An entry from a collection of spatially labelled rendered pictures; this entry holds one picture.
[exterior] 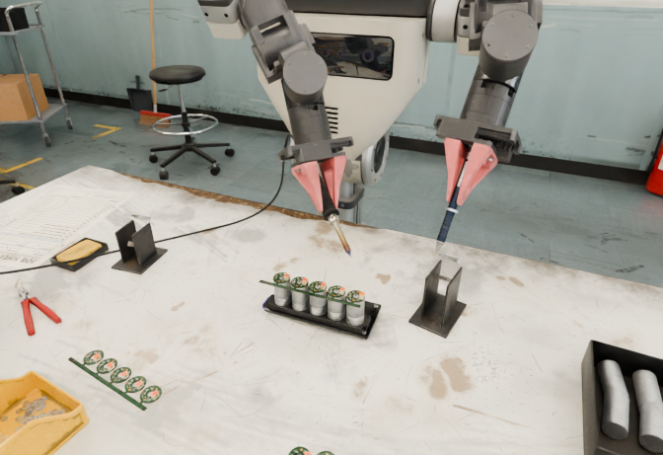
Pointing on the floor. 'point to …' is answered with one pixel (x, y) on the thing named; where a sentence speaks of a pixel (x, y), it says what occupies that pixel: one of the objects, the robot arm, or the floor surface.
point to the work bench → (312, 337)
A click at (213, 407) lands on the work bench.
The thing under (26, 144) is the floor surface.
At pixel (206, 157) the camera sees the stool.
